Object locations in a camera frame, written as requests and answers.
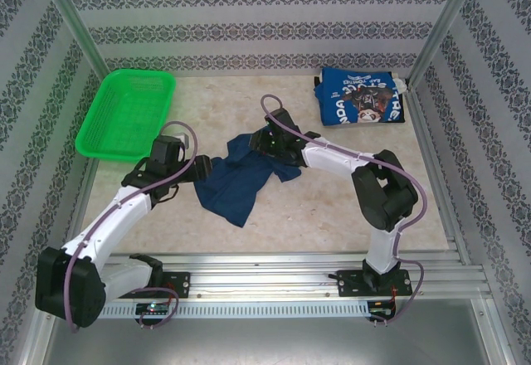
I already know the navy blue t-shirt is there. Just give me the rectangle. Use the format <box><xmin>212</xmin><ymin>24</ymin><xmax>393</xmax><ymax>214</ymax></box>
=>
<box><xmin>193</xmin><ymin>132</ymin><xmax>303</xmax><ymax>229</ymax></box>

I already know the green plastic basket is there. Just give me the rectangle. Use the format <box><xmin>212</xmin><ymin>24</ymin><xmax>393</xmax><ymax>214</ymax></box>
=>
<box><xmin>75</xmin><ymin>69</ymin><xmax>177</xmax><ymax>163</ymax></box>

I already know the royal blue printed t-shirt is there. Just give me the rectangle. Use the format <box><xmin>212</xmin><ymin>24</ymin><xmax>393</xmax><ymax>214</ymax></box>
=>
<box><xmin>314</xmin><ymin>66</ymin><xmax>406</xmax><ymax>128</ymax></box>

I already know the grey metal tray panel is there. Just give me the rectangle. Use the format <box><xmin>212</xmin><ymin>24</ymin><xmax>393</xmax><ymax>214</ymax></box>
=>
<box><xmin>41</xmin><ymin>298</ymin><xmax>499</xmax><ymax>365</ymax></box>

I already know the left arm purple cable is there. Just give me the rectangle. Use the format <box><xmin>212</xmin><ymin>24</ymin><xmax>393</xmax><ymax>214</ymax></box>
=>
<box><xmin>66</xmin><ymin>120</ymin><xmax>200</xmax><ymax>335</ymax></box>

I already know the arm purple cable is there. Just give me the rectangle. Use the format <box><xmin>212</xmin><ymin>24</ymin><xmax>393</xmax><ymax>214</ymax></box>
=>
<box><xmin>260</xmin><ymin>94</ymin><xmax>431</xmax><ymax>328</ymax></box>
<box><xmin>66</xmin><ymin>120</ymin><xmax>200</xmax><ymax>335</ymax></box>

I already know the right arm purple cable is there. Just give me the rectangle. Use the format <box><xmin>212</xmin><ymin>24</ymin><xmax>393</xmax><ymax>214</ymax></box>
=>
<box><xmin>260</xmin><ymin>94</ymin><xmax>431</xmax><ymax>328</ymax></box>

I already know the aluminium side frame rail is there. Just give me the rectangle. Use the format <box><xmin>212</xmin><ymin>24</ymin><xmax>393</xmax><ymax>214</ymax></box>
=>
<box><xmin>408</xmin><ymin>85</ymin><xmax>514</xmax><ymax>365</ymax></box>
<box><xmin>24</xmin><ymin>82</ymin><xmax>105</xmax><ymax>365</ymax></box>

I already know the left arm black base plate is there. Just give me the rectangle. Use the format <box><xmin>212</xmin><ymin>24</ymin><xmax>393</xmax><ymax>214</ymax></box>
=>
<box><xmin>159</xmin><ymin>271</ymin><xmax>192</xmax><ymax>299</ymax></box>

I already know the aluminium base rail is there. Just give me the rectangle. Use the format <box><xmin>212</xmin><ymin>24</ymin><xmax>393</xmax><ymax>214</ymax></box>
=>
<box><xmin>99</xmin><ymin>251</ymin><xmax>486</xmax><ymax>299</ymax></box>

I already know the slotted white cable duct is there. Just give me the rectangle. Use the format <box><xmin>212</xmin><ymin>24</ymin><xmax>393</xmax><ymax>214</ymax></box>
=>
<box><xmin>101</xmin><ymin>301</ymin><xmax>370</xmax><ymax>319</ymax></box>

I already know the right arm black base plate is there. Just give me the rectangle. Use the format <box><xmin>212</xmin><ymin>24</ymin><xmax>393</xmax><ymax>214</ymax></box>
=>
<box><xmin>336</xmin><ymin>269</ymin><xmax>412</xmax><ymax>299</ymax></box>

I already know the aluminium frame post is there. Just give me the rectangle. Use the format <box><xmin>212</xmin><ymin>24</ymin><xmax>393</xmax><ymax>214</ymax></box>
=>
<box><xmin>35</xmin><ymin>0</ymin><xmax>110</xmax><ymax>88</ymax></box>
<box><xmin>408</xmin><ymin>0</ymin><xmax>485</xmax><ymax>86</ymax></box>

